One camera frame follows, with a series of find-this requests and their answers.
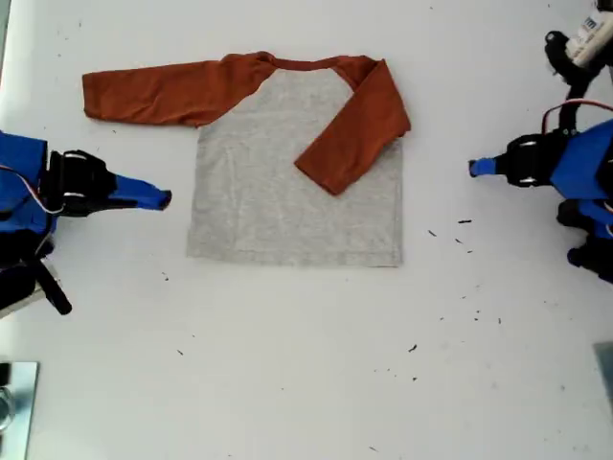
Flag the red white servo wire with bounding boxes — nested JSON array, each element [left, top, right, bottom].
[[541, 99, 613, 141], [0, 164, 67, 216]]

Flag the black camera box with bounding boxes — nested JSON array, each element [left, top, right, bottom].
[[0, 258, 74, 321], [544, 0, 613, 78]]

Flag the grey t-shirt with brown sleeves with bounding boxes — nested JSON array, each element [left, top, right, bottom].
[[80, 50, 413, 268]]

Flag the steel plate with black clamp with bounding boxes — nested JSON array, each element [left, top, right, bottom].
[[0, 361, 41, 460]]

